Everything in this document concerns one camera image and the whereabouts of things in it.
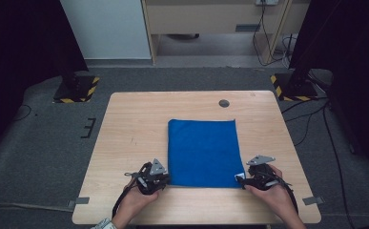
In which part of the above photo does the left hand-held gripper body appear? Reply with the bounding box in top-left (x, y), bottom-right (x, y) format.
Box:
top-left (124, 157), bottom-right (171, 196)

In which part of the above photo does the black striped stand base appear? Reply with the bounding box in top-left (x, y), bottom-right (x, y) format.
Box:
top-left (269, 68), bottom-right (319, 103)
top-left (51, 63), bottom-right (101, 104)

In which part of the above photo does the black power cable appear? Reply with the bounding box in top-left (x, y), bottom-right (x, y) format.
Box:
top-left (252, 2), bottom-right (296, 68)

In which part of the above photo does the black right gripper strap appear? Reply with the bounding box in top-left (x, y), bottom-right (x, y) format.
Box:
top-left (280, 179), bottom-right (299, 214)

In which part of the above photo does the white panel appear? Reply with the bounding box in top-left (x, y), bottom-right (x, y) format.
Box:
top-left (59, 0), bottom-right (153, 61)

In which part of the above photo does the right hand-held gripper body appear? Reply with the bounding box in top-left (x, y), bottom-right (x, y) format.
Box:
top-left (245, 155), bottom-right (284, 192)

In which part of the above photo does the person's right hand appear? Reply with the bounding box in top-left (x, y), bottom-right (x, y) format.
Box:
top-left (244, 164), bottom-right (297, 222)

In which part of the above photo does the long black floor cable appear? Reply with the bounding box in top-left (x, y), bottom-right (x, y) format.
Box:
top-left (321, 103), bottom-right (350, 227)

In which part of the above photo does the grey tape strip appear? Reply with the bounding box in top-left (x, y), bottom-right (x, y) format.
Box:
top-left (301, 196), bottom-right (326, 206)
top-left (66, 197), bottom-right (91, 210)

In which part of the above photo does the light wooden desk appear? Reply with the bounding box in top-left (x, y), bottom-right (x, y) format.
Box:
top-left (140, 0), bottom-right (311, 66)

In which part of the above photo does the black left gripper strap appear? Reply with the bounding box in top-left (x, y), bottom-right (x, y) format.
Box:
top-left (111, 171), bottom-right (142, 219)

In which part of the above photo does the blue cloth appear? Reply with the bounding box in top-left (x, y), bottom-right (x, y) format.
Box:
top-left (167, 118), bottom-right (247, 189)

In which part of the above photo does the person's left hand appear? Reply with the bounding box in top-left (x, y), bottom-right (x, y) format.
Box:
top-left (111, 177), bottom-right (161, 229)

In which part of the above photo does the thin black floor cable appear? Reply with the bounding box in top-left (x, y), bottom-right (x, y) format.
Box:
top-left (12, 103), bottom-right (33, 123)

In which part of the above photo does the black gripper strap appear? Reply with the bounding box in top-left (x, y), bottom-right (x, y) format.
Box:
top-left (111, 171), bottom-right (142, 219)
top-left (280, 179), bottom-right (299, 214)

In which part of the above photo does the black curtain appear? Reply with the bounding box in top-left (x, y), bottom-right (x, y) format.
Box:
top-left (0, 0), bottom-right (90, 163)
top-left (288, 0), bottom-right (369, 184)

